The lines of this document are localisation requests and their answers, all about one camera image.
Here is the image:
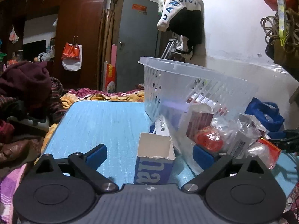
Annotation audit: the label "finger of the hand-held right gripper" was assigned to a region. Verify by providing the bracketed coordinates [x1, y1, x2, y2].
[269, 129, 299, 154]

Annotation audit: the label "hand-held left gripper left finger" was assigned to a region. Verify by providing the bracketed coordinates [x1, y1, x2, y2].
[34, 144, 119, 195]

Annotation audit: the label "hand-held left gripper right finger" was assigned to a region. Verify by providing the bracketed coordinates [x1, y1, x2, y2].
[182, 145, 272, 194]

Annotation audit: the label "red item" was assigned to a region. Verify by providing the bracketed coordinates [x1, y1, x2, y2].
[195, 126, 225, 152]

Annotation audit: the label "red box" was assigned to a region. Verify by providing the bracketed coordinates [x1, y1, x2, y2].
[186, 104, 214, 140]

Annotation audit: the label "clear packet with barcode label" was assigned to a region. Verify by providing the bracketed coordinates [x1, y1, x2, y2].
[225, 113, 267, 161]

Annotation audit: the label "white and blue long box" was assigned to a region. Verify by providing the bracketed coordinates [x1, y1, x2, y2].
[149, 114, 172, 137]

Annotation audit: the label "blue and white carton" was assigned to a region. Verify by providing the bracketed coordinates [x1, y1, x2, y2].
[134, 133, 176, 185]

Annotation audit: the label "clear plastic basket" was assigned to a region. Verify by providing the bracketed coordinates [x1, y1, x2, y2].
[137, 56, 258, 175]

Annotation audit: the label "blue fabric bag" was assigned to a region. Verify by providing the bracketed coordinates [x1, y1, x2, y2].
[244, 97, 285, 133]

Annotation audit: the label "orange patterned blanket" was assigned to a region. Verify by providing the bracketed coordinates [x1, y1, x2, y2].
[61, 89, 145, 109]

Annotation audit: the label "plaid cloth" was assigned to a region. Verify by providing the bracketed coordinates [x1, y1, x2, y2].
[47, 77, 68, 122]

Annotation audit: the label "red and yellow sack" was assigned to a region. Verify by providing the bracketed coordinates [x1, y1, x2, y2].
[103, 62, 117, 92]

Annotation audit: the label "brown jacket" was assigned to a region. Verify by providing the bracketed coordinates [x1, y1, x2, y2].
[0, 135, 45, 175]

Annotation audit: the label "dark olive hanging bag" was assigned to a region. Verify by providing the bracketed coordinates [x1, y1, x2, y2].
[265, 8, 299, 82]

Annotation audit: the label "pink checked towel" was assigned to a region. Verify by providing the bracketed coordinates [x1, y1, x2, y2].
[0, 163, 28, 224]

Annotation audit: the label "pink board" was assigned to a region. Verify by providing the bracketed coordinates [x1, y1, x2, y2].
[111, 44, 118, 69]

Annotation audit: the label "maroon cloth pile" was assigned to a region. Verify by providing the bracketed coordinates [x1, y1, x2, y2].
[0, 61, 53, 103]

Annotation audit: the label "orange and white plastic bag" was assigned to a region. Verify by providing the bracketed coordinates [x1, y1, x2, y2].
[61, 42, 83, 71]

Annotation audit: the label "metal crutches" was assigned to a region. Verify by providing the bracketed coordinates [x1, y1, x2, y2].
[160, 35, 185, 60]

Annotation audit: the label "black monitor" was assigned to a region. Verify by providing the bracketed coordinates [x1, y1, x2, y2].
[23, 40, 46, 62]

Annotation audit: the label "grey metal door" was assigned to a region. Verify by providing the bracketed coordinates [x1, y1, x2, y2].
[117, 0, 161, 91]

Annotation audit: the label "brown wooden wardrobe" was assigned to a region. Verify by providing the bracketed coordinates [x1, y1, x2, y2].
[0, 0, 110, 90]

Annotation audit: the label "white and black hanging garment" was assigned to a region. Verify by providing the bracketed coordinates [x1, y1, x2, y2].
[157, 0, 204, 60]

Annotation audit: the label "small white hanging plastic bag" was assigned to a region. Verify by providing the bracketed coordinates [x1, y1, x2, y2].
[9, 26, 19, 44]

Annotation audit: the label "coiled rope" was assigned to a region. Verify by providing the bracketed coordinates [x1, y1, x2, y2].
[260, 9, 299, 56]

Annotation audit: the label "yellow-green strap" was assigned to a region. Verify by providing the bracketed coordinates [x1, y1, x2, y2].
[274, 0, 289, 48]

